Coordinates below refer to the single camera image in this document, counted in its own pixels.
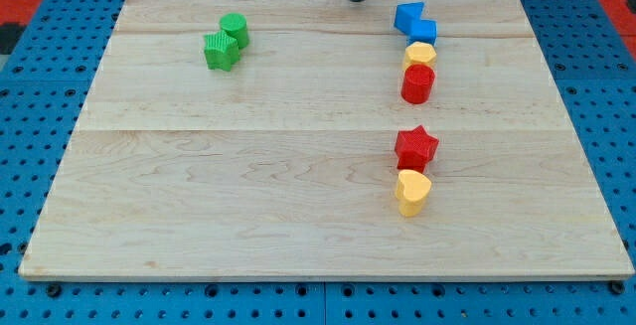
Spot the light wooden board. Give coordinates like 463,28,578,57
19,0,634,282

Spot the green star block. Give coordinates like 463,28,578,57
204,31,240,72

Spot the blue triangle block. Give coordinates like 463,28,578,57
394,1,425,35

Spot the yellow heart block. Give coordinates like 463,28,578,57
395,169,432,218

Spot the green cylinder block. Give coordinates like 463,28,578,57
220,13,249,49

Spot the blue cube block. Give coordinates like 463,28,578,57
407,20,437,46

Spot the yellow hexagon block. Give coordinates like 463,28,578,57
402,42,437,71

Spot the red cylinder block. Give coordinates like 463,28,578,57
400,65,435,104

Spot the red star block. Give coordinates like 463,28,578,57
395,125,439,173

